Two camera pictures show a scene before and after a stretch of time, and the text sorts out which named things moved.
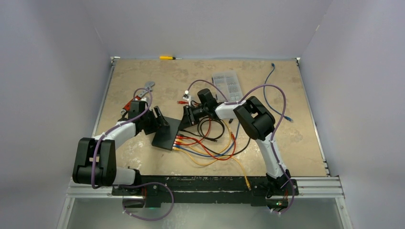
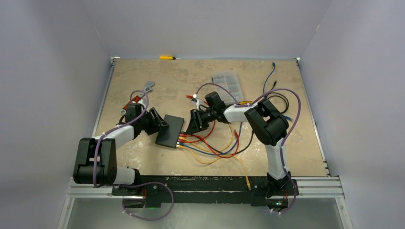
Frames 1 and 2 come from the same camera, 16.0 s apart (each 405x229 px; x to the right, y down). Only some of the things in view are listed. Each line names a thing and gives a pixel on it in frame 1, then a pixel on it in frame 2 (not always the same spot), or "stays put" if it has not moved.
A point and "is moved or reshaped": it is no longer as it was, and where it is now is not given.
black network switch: (165, 137) stays put
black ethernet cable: (214, 152) is moved or reshaped
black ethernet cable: (200, 135) -> (278, 96)
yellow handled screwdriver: (169, 58) stays put
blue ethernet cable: (286, 117) stays put
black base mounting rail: (207, 190) stays put
